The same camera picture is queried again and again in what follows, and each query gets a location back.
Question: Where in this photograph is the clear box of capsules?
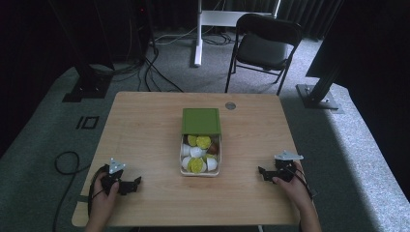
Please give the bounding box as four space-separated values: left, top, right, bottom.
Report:
179 132 223 178

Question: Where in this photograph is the bundle of black floor cables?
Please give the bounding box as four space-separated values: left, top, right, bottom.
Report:
90 30 185 94

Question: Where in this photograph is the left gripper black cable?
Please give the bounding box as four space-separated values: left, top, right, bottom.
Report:
87 163 110 220

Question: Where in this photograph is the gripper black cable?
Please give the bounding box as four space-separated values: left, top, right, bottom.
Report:
284 165 318 199
87 163 110 220

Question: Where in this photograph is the person's right hand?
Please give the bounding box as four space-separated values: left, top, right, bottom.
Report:
272 159 313 211

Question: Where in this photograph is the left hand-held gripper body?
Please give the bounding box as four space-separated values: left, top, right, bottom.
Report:
100 158 131 196

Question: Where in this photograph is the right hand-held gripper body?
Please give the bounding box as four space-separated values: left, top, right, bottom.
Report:
272 149 305 182

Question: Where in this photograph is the black folding chair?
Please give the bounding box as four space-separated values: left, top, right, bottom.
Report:
223 13 305 97

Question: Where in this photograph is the black metal stand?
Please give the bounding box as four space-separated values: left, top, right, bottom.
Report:
47 0 114 103
295 62 345 115

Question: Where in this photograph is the green box lid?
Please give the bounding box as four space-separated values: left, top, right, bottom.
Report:
181 107 223 136

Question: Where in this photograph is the white desk frame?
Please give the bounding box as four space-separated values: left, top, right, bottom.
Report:
192 0 282 69

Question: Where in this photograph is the pile of coffee capsules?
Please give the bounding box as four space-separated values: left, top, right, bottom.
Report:
181 133 221 174

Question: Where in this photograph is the person's left hand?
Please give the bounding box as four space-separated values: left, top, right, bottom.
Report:
91 171 121 223

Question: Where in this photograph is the black floor cable loop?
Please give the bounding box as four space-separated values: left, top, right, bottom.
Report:
52 150 92 232

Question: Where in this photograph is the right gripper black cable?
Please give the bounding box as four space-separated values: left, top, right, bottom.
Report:
284 165 318 199

